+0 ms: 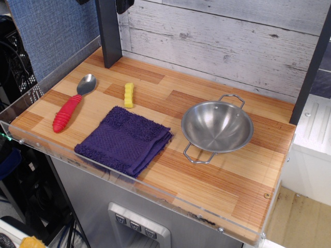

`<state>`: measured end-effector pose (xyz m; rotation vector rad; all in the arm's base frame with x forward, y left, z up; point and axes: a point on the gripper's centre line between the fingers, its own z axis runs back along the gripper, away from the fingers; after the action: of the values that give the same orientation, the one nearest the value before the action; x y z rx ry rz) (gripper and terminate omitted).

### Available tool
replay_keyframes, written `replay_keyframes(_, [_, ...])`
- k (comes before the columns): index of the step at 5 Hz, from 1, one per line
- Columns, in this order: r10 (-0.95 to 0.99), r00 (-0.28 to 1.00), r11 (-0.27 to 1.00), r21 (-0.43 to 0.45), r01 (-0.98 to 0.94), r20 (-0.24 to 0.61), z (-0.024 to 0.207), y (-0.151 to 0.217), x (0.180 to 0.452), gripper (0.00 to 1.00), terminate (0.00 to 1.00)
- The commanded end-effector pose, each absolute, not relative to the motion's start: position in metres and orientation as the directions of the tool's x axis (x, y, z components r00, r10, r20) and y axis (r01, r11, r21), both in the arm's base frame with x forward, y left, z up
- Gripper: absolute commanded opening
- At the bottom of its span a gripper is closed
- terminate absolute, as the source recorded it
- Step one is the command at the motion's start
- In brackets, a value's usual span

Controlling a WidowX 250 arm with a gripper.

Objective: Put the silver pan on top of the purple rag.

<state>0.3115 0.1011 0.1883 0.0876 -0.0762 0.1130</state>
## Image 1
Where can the stainless steel cabinet front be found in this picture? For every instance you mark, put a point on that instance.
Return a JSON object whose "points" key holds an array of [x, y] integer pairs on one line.
{"points": [[90, 191]]}

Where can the spoon with red handle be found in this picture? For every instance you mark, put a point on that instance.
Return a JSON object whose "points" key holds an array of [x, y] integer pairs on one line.
{"points": [[63, 116]]}

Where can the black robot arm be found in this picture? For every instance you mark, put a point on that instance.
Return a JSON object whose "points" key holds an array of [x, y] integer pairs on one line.
{"points": [[123, 5]]}

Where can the white cabinet at right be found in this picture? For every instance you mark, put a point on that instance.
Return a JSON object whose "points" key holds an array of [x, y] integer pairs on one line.
{"points": [[306, 170]]}

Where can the purple folded cloth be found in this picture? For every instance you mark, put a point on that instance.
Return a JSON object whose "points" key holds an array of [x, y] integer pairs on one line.
{"points": [[125, 142]]}

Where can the clear acrylic table guard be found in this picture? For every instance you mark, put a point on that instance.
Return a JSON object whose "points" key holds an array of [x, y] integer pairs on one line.
{"points": [[202, 205]]}

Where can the dark grey left post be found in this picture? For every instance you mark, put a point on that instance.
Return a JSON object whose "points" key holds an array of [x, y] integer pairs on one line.
{"points": [[109, 32]]}

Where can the dark grey right post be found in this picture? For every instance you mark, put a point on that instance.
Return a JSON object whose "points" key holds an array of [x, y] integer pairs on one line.
{"points": [[312, 71]]}

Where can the yellow toy corn piece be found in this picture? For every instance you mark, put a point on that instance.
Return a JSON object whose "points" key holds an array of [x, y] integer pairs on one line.
{"points": [[128, 95]]}

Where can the dark grey post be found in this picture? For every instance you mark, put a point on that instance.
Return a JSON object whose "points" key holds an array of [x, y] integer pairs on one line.
{"points": [[312, 71], [109, 32]]}

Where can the grey button control panel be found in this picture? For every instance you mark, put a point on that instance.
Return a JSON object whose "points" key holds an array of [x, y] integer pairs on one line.
{"points": [[134, 230]]}

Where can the yellow object bottom left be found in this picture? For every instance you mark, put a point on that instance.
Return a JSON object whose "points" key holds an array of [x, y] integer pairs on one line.
{"points": [[31, 242]]}

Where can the black plastic crate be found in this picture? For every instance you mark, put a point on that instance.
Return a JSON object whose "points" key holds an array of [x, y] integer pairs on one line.
{"points": [[17, 76]]}

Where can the blue fabric partition panel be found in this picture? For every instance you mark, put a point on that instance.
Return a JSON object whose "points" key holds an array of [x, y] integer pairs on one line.
{"points": [[57, 35]]}

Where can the steel pot with wire handles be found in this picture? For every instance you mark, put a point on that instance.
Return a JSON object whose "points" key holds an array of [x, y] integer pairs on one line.
{"points": [[220, 126]]}

